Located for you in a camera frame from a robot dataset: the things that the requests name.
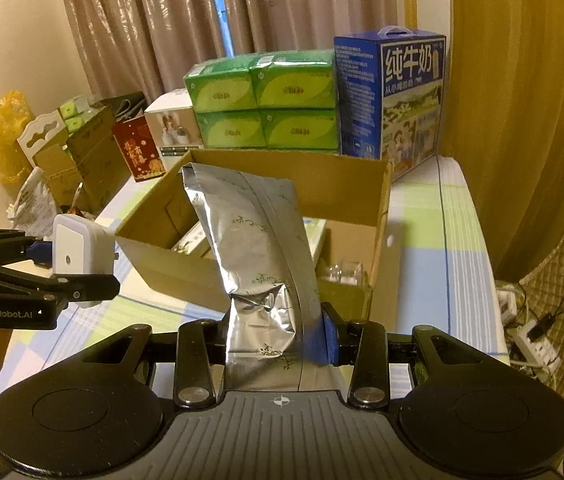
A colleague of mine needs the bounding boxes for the white box with figures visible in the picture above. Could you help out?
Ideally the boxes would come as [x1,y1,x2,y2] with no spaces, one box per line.
[144,89,203,173]

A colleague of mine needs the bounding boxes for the checked cloth desktop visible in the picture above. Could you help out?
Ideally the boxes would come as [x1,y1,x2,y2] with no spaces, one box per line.
[0,155,511,461]

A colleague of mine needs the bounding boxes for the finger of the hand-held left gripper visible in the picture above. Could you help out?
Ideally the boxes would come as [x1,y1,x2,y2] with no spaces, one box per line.
[0,263,121,307]
[0,227,56,267]

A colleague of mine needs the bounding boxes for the green tissue pack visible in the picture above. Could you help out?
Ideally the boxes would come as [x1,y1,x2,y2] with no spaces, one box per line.
[184,60,257,114]
[251,51,337,111]
[196,110,267,150]
[261,109,339,151]

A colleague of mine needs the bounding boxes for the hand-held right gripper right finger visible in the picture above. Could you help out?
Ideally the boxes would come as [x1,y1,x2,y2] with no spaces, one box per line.
[318,302,479,409]

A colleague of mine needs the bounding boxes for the white square night light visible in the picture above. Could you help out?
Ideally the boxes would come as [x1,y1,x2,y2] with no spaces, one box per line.
[52,214,116,309]

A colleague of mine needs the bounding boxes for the red gift box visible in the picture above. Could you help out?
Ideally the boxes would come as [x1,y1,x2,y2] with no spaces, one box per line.
[112,115,166,182]

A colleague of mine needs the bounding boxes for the white flat box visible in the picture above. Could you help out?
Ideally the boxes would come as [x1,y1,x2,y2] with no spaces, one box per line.
[304,216,329,267]

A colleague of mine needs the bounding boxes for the white medicine box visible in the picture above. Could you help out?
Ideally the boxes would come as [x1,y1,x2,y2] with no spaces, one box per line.
[171,224,217,261]

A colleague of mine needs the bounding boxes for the cardboard box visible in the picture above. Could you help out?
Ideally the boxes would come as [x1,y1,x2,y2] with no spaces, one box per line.
[114,147,393,327]

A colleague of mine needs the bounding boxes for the orange handle screwdriver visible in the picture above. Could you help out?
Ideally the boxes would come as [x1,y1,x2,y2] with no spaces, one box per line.
[69,182,86,217]

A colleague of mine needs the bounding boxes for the small green boxes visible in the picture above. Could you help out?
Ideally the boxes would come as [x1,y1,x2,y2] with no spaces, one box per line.
[59,95,93,132]

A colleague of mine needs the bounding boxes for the black cable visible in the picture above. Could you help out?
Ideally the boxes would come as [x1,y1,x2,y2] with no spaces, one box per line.
[509,232,564,361]

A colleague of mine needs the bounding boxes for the white crumpled plastic bag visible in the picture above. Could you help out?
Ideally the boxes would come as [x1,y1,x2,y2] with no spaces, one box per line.
[6,167,58,242]

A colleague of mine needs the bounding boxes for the brown cardboard carton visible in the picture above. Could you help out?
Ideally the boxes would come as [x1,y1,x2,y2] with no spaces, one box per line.
[64,105,131,213]

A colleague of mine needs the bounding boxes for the golden curtain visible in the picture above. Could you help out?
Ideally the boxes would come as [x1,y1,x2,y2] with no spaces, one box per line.
[449,0,564,283]

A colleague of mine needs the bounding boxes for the clear plastic box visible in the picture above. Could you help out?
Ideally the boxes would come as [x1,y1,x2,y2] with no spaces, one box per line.
[319,259,369,287]

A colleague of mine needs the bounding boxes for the carton with white hanger flap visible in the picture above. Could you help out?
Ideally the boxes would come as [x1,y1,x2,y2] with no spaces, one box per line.
[16,110,83,207]

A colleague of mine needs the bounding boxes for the blue milk carton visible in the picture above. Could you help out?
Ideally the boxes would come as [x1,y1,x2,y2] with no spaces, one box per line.
[333,25,448,182]

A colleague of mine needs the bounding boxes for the silver foil bag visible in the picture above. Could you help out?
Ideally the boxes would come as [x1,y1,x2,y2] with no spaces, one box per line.
[182,162,323,394]

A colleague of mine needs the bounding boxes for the yellow plastic bag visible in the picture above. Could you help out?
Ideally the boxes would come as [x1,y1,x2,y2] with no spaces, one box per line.
[0,91,36,197]

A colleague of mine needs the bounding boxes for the white power strip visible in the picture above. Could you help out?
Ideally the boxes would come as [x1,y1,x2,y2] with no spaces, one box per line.
[511,320,564,373]

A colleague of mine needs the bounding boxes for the brown shiny curtain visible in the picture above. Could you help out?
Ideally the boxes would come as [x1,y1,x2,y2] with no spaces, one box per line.
[54,0,399,111]

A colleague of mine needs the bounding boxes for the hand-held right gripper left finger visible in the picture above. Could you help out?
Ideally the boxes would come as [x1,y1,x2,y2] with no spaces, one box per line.
[89,319,227,408]

